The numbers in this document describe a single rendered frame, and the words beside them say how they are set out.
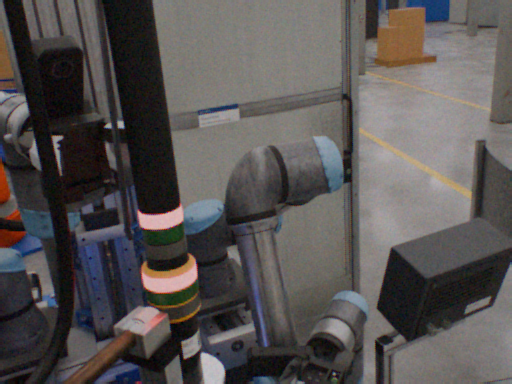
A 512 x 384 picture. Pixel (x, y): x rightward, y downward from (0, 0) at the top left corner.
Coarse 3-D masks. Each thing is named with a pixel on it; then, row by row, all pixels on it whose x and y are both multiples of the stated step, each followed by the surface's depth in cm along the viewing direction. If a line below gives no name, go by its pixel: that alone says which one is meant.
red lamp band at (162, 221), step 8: (144, 216) 39; (152, 216) 38; (160, 216) 38; (168, 216) 39; (176, 216) 39; (144, 224) 39; (152, 224) 39; (160, 224) 39; (168, 224) 39; (176, 224) 39
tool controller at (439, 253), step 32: (480, 224) 116; (416, 256) 106; (448, 256) 106; (480, 256) 107; (384, 288) 114; (416, 288) 104; (448, 288) 105; (480, 288) 112; (416, 320) 107; (448, 320) 111
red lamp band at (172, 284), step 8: (192, 272) 41; (144, 280) 41; (152, 280) 40; (160, 280) 40; (168, 280) 40; (176, 280) 40; (184, 280) 40; (192, 280) 41; (152, 288) 40; (160, 288) 40; (168, 288) 40; (176, 288) 40
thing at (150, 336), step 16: (128, 320) 39; (160, 320) 39; (144, 336) 37; (160, 336) 39; (176, 336) 40; (144, 352) 38; (160, 352) 39; (176, 352) 40; (144, 368) 41; (160, 368) 39; (176, 368) 41; (208, 368) 46
